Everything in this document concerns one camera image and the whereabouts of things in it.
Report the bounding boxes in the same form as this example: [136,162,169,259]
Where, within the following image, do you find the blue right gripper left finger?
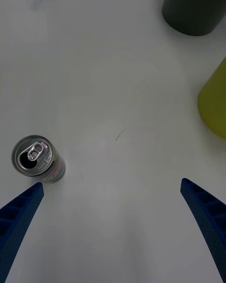
[0,182,45,283]

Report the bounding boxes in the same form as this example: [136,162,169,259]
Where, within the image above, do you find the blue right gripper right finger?
[180,178,226,283]

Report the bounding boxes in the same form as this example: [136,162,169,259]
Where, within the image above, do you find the black drink can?
[11,135,66,184]

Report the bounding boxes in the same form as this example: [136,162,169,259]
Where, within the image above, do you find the yellow-green plastic bin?
[197,56,226,140]

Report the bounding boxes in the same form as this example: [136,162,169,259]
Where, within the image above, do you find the grey plastic bin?
[161,0,226,37]

